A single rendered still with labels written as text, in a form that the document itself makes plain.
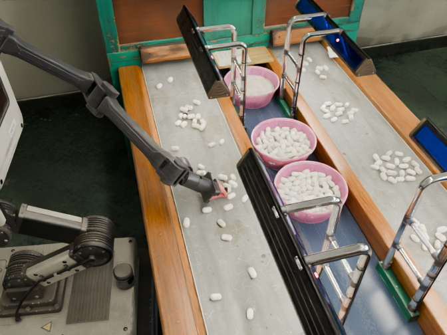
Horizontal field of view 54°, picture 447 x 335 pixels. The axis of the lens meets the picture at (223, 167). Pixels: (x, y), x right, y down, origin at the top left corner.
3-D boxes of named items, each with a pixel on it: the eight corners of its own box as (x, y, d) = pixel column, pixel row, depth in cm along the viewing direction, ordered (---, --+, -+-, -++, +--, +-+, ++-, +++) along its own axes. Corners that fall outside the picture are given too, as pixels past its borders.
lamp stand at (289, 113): (291, 127, 199) (302, 36, 168) (275, 102, 213) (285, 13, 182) (329, 120, 203) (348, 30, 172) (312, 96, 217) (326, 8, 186)
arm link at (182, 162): (160, 183, 143) (176, 163, 141) (152, 163, 151) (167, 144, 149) (187, 195, 150) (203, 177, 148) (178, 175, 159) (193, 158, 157)
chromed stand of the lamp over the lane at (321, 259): (282, 357, 124) (301, 269, 93) (259, 296, 138) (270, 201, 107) (343, 340, 128) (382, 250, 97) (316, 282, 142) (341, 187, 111)
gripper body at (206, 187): (212, 172, 157) (197, 165, 152) (219, 193, 150) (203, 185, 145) (201, 184, 159) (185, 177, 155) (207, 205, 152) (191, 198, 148)
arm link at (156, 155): (82, 104, 152) (99, 79, 150) (92, 106, 158) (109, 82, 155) (163, 189, 142) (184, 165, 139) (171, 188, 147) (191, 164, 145)
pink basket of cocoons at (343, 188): (287, 237, 155) (289, 220, 148) (263, 185, 173) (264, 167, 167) (355, 222, 160) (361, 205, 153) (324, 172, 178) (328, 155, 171)
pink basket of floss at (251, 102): (261, 119, 203) (262, 102, 197) (213, 101, 214) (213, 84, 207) (287, 92, 219) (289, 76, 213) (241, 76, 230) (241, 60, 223)
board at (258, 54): (211, 70, 217) (211, 68, 216) (204, 55, 228) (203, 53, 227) (274, 61, 223) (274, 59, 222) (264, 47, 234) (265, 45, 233)
